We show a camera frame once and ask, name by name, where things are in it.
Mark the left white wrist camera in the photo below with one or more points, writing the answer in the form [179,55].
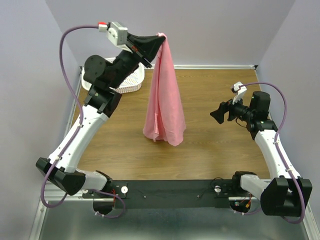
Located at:
[115,33]

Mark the pink t shirt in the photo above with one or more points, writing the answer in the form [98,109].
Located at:
[165,119]

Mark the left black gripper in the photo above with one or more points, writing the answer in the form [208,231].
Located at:
[145,46]

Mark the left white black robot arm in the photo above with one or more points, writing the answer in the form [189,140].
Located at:
[61,167]

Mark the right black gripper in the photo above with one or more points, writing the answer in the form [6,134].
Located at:
[224,107]

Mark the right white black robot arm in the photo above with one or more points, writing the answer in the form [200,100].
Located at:
[287,193]

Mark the aluminium frame rail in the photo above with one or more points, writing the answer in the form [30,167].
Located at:
[51,195]

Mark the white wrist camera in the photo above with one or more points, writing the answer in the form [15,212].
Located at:
[239,91]
[115,33]

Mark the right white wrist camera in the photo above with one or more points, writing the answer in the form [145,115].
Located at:
[239,91]

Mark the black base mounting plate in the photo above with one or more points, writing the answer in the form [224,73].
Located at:
[175,194]

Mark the white perforated plastic basket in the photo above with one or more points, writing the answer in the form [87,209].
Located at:
[131,84]

